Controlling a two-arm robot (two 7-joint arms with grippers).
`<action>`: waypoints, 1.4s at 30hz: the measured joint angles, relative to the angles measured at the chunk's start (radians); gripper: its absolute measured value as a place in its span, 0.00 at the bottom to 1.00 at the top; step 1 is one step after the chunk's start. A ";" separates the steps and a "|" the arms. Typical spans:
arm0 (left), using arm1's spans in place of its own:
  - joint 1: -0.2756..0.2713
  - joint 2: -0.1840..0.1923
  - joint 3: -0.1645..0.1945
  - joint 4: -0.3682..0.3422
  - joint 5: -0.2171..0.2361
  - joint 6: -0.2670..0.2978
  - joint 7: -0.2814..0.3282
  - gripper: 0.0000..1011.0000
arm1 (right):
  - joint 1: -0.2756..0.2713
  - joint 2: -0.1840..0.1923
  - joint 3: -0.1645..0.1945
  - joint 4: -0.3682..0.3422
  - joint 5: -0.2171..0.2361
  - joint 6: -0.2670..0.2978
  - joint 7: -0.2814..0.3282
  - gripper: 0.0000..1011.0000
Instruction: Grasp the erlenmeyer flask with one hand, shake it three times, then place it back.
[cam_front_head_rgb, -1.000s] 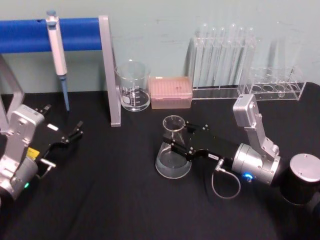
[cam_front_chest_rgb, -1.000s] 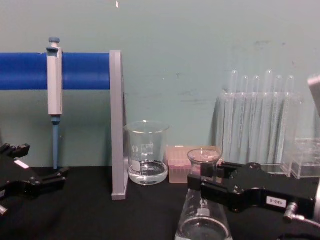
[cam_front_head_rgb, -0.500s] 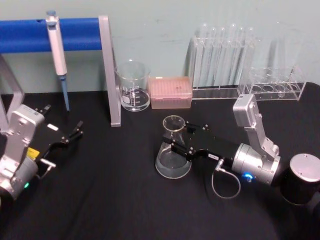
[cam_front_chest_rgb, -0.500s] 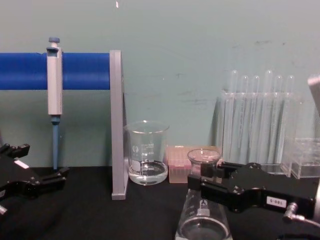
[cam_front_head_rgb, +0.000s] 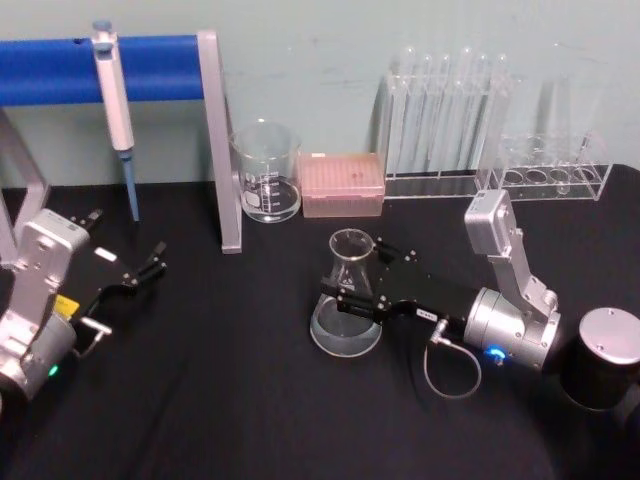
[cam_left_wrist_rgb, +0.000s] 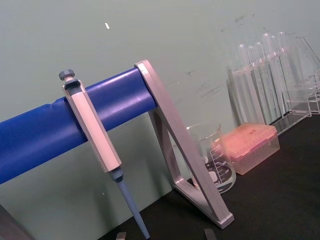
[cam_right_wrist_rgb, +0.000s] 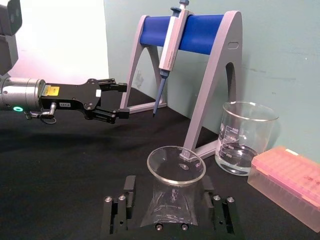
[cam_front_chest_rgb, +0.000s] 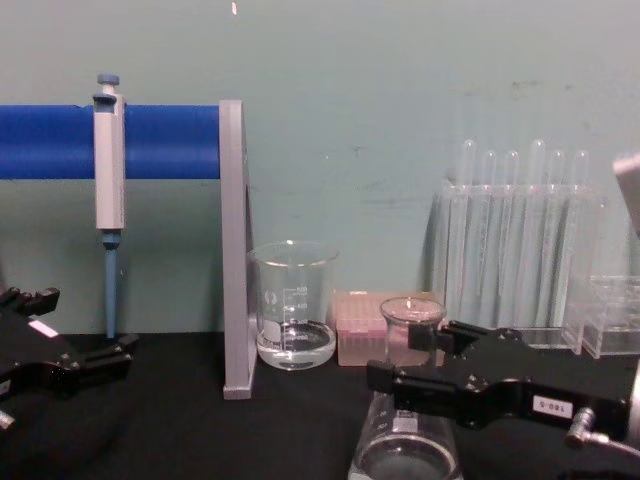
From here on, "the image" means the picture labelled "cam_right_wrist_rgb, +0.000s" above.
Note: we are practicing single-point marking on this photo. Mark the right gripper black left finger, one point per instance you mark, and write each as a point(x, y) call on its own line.
point(117, 215)

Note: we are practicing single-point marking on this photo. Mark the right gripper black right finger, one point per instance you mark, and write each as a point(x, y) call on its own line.
point(222, 215)

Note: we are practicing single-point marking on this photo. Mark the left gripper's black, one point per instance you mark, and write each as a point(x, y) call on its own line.
point(75, 96)

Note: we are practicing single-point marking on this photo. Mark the small clear glass beaker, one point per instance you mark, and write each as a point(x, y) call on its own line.
point(172, 200)

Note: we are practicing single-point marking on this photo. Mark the pink pipette tip box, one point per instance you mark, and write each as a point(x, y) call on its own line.
point(287, 185)

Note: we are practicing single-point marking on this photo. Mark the black table cloth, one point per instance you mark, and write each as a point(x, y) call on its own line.
point(55, 170)

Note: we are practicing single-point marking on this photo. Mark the large clear glass beaker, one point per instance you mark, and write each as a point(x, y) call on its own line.
point(246, 140)

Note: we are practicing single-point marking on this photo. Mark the grey and blue pipette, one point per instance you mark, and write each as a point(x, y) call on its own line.
point(172, 45)

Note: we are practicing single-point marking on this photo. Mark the grey pipette stand, blue roll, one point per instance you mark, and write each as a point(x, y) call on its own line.
point(215, 82)

